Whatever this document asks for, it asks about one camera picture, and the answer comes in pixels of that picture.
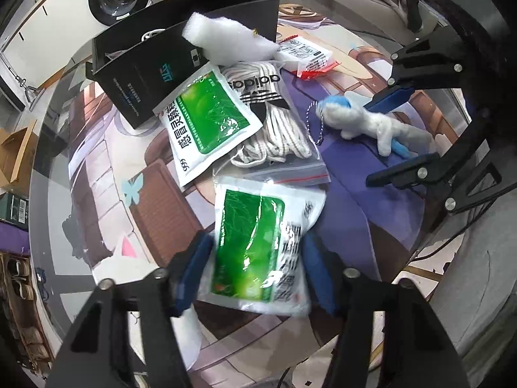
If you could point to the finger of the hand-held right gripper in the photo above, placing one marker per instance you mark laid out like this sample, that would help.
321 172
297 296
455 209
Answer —
404 169
387 99

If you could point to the green and white medicine packet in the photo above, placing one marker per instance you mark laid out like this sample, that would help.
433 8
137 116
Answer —
250 242
206 121

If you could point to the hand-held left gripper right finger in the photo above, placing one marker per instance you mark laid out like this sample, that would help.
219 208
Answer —
319 275

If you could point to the black cardboard box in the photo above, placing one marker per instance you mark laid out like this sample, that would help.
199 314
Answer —
141 72

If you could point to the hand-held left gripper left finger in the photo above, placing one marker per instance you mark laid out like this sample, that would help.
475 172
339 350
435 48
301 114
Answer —
193 275

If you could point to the printed table mat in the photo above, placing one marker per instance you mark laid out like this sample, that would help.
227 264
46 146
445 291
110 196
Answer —
141 194

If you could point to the white foam piece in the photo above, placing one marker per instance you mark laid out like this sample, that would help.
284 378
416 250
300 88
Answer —
230 36

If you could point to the bag of white shoelaces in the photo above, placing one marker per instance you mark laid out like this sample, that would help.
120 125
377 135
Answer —
278 129

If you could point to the dark green box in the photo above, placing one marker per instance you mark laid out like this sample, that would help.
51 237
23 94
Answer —
14 210

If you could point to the brown cardboard box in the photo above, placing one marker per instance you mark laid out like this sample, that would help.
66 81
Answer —
18 157

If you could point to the red and white tissue packet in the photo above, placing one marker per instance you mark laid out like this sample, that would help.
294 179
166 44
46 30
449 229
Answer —
307 54

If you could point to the white cabinet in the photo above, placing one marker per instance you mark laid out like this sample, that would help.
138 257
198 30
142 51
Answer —
48 40

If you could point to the purple bag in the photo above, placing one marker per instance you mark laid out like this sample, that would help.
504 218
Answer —
14 241

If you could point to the wooden shoe rack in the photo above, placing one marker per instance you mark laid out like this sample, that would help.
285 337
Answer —
24 311

